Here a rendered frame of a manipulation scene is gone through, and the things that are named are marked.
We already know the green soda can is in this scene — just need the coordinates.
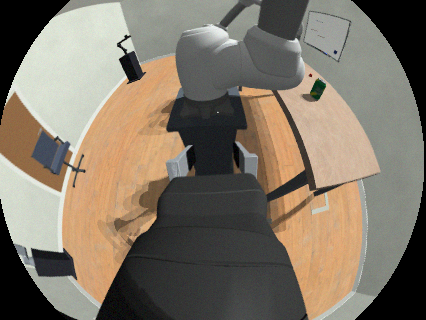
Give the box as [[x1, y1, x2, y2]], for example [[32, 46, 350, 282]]
[[310, 77, 326, 100]]

